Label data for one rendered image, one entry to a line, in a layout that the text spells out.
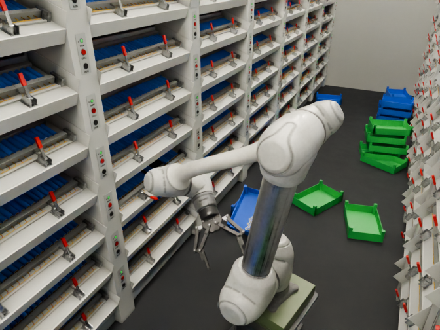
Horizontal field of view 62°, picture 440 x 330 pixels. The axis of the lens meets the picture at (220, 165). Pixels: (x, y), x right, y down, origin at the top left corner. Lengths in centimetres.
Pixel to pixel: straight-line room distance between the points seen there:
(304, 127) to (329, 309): 118
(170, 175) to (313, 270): 110
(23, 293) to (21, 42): 77
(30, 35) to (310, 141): 79
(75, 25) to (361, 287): 174
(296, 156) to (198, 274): 126
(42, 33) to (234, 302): 99
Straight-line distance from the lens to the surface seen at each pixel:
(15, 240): 128
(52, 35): 120
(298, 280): 168
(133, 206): 165
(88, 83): 129
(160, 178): 131
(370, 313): 200
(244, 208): 237
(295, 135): 92
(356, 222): 252
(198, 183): 141
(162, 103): 167
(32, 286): 140
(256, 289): 126
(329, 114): 106
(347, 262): 221
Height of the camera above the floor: 144
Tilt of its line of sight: 28 degrees down
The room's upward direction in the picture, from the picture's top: straight up
